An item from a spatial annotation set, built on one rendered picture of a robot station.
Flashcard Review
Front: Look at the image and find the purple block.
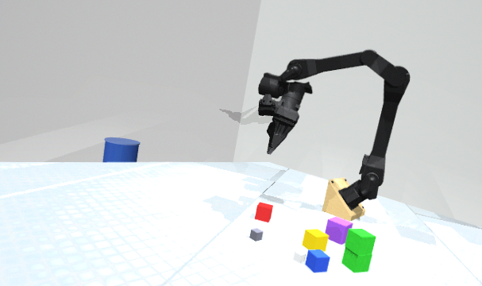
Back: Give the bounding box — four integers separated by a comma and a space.
325, 217, 353, 245

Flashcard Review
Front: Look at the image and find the small white block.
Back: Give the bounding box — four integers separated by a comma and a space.
293, 250, 307, 263

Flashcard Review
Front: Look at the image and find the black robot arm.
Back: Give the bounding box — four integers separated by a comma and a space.
258, 49, 410, 210

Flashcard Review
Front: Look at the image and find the red block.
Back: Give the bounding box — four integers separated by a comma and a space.
255, 203, 273, 222

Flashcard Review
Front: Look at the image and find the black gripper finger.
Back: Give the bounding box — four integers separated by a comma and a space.
267, 129, 286, 154
271, 116, 295, 148

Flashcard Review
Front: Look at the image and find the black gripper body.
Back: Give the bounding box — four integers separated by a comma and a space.
267, 96, 301, 132

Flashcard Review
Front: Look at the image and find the green block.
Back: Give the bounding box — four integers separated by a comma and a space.
341, 247, 372, 273
345, 229, 376, 255

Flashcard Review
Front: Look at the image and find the blue block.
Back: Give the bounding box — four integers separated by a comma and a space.
305, 249, 330, 272

